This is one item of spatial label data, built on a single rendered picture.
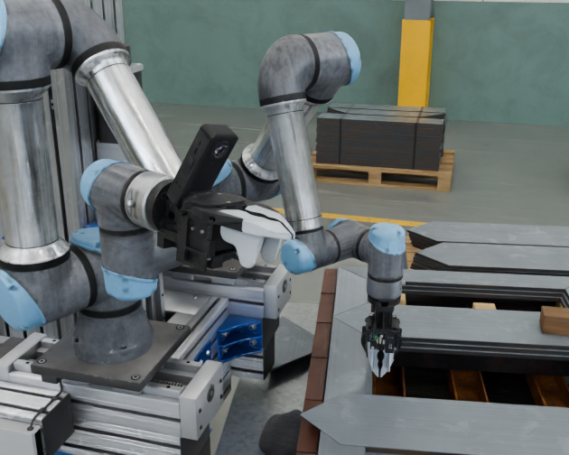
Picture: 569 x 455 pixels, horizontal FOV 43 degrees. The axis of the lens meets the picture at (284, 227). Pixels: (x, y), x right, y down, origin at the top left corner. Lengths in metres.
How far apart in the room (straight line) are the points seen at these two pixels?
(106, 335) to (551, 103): 7.51
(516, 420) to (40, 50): 1.14
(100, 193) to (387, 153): 4.98
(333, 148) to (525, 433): 4.59
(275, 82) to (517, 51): 7.06
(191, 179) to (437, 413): 0.89
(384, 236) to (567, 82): 7.10
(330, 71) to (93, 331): 0.70
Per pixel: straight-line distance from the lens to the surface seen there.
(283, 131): 1.46
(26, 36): 1.15
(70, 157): 1.49
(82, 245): 1.31
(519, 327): 1.96
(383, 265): 1.50
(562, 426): 1.61
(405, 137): 5.84
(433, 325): 1.91
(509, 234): 2.58
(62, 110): 1.47
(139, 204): 0.93
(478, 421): 1.58
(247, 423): 1.81
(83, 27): 1.20
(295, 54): 1.47
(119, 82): 1.17
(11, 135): 1.18
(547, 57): 8.45
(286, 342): 2.06
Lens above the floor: 1.73
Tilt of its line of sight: 20 degrees down
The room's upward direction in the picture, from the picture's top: straight up
